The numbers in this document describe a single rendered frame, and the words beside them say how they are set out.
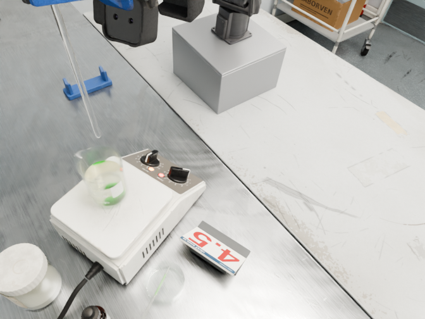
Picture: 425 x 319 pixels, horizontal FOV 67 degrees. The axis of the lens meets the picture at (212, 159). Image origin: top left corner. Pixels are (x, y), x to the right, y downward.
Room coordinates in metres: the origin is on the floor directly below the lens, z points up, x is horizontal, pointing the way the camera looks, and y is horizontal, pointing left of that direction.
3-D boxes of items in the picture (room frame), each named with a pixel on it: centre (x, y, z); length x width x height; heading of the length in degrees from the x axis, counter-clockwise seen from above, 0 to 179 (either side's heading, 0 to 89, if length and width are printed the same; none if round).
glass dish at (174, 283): (0.14, 0.05, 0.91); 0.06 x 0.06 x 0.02
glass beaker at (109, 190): (0.23, 0.14, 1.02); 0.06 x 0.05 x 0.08; 82
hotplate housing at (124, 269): (0.24, 0.11, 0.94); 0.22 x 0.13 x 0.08; 151
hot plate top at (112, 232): (0.22, 0.13, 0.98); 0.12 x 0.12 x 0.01; 61
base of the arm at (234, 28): (0.64, -0.01, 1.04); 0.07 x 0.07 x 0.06; 44
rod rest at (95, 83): (0.55, 0.29, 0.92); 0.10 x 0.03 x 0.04; 133
